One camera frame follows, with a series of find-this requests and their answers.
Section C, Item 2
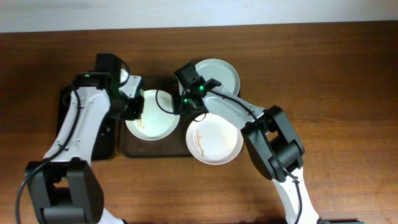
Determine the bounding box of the white plate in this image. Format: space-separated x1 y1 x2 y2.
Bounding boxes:
185 113 244 165
125 90 180 141

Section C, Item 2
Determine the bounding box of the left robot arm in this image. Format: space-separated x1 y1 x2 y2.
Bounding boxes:
21 68 144 223

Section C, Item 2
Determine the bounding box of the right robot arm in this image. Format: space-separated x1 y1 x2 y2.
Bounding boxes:
177 77 321 223

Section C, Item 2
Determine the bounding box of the black plastic tray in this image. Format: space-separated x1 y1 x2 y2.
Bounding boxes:
55 87 119 161

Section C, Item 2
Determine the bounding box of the brown serving tray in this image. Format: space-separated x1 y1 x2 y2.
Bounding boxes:
119 76 201 158

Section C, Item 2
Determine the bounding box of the pale blue plate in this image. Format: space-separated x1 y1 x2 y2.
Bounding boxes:
195 58 241 96

